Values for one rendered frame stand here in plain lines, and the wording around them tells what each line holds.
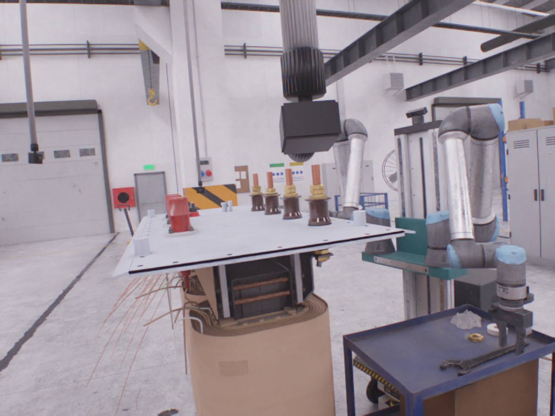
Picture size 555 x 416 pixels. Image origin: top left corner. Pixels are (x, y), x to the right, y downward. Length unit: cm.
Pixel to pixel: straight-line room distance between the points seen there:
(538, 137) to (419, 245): 396
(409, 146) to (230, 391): 172
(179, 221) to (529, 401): 142
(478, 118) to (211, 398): 143
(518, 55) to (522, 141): 922
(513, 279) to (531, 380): 42
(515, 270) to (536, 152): 469
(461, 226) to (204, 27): 628
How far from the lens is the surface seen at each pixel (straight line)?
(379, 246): 230
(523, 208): 617
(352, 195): 207
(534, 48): 1480
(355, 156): 214
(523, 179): 613
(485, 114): 166
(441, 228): 197
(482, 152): 173
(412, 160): 234
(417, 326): 166
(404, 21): 1007
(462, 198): 152
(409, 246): 231
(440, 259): 199
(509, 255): 137
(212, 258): 85
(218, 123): 672
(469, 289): 237
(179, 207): 130
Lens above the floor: 153
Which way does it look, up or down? 4 degrees down
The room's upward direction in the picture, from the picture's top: 5 degrees counter-clockwise
